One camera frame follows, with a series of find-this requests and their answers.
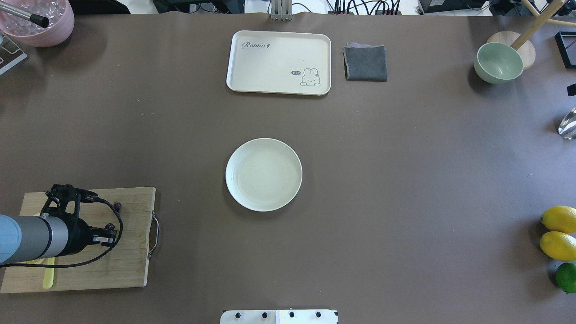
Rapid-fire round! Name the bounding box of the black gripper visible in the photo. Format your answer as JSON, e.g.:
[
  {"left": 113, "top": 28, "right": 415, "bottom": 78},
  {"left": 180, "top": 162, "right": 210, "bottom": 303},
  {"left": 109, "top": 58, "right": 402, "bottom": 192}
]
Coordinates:
[{"left": 67, "top": 219, "right": 118, "bottom": 255}]

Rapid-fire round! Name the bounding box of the cream round plate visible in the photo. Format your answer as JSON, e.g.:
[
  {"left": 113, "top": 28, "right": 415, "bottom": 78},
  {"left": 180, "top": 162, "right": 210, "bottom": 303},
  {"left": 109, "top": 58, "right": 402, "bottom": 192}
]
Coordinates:
[{"left": 225, "top": 138, "right": 303, "bottom": 212}]

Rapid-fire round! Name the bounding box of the dark red cherry pair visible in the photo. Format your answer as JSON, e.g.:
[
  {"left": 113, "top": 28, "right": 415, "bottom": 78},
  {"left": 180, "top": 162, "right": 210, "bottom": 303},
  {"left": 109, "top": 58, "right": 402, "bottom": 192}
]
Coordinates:
[{"left": 103, "top": 200, "right": 123, "bottom": 231}]

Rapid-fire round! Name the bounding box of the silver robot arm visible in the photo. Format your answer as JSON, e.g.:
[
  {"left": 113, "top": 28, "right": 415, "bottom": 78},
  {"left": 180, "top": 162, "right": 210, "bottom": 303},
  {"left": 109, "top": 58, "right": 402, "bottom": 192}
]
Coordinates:
[{"left": 0, "top": 215, "right": 119, "bottom": 266}]

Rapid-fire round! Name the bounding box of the cream rabbit tray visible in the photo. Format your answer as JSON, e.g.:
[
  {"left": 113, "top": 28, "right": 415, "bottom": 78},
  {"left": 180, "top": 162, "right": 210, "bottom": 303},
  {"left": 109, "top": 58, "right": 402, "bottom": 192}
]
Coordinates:
[{"left": 226, "top": 30, "right": 332, "bottom": 96}]

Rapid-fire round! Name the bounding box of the wooden cutting board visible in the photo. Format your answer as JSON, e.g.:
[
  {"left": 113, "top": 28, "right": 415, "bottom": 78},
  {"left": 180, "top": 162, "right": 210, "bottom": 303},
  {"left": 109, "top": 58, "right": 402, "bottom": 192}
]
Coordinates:
[{"left": 1, "top": 187, "right": 156, "bottom": 294}]

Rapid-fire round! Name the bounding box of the yellow plastic knife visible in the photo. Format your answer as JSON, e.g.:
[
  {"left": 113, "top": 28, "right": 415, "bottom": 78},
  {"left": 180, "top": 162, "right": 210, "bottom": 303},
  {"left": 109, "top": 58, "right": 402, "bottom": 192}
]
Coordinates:
[{"left": 26, "top": 257, "right": 56, "bottom": 290}]

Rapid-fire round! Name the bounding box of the pink bowl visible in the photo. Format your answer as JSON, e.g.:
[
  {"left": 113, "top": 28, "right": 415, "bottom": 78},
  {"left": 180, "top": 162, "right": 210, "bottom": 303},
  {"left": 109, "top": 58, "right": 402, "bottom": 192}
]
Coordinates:
[{"left": 0, "top": 0, "right": 75, "bottom": 47}]

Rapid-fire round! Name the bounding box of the grey folded cloth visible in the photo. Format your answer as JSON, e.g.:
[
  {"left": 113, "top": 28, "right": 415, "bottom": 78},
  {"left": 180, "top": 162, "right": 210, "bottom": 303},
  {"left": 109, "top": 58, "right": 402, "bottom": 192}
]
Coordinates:
[{"left": 343, "top": 42, "right": 388, "bottom": 82}]

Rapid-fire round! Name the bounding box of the mint green bowl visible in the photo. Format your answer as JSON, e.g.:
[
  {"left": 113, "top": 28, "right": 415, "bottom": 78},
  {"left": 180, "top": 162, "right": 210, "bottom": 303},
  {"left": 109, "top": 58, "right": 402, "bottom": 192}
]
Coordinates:
[{"left": 474, "top": 42, "right": 524, "bottom": 85}]

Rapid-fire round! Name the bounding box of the yellow lemon near lime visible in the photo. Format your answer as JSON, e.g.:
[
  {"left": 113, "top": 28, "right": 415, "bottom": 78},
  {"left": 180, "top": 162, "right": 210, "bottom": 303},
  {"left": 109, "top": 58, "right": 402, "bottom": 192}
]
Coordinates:
[{"left": 539, "top": 231, "right": 576, "bottom": 262}]

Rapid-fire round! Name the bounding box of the yellow lemon far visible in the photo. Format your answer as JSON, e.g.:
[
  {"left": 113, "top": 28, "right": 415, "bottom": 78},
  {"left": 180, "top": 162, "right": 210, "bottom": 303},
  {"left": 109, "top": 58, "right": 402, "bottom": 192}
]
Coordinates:
[{"left": 540, "top": 206, "right": 576, "bottom": 234}]

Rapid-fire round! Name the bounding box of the wooden cup stand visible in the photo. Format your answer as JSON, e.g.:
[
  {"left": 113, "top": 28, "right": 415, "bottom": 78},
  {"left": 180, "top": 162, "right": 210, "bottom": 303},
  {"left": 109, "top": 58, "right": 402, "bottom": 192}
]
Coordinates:
[{"left": 487, "top": 0, "right": 575, "bottom": 70}]

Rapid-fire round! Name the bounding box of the green lime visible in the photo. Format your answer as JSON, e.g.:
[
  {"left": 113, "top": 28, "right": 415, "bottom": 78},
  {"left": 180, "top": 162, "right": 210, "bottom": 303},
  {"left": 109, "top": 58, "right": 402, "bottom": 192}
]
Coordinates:
[{"left": 555, "top": 262, "right": 576, "bottom": 293}]

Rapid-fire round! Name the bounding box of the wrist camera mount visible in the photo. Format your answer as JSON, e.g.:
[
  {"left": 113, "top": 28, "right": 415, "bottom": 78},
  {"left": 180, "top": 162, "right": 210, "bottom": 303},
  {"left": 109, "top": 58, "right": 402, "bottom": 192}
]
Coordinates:
[{"left": 40, "top": 184, "right": 101, "bottom": 220}]

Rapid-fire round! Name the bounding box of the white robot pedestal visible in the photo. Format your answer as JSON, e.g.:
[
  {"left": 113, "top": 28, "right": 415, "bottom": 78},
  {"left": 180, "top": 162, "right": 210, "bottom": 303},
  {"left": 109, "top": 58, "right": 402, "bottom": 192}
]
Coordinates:
[{"left": 220, "top": 308, "right": 339, "bottom": 324}]

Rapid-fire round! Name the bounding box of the aluminium frame post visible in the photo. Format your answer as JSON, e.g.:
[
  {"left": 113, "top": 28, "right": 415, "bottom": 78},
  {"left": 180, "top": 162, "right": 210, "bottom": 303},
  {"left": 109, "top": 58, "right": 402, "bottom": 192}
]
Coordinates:
[{"left": 270, "top": 0, "right": 293, "bottom": 21}]

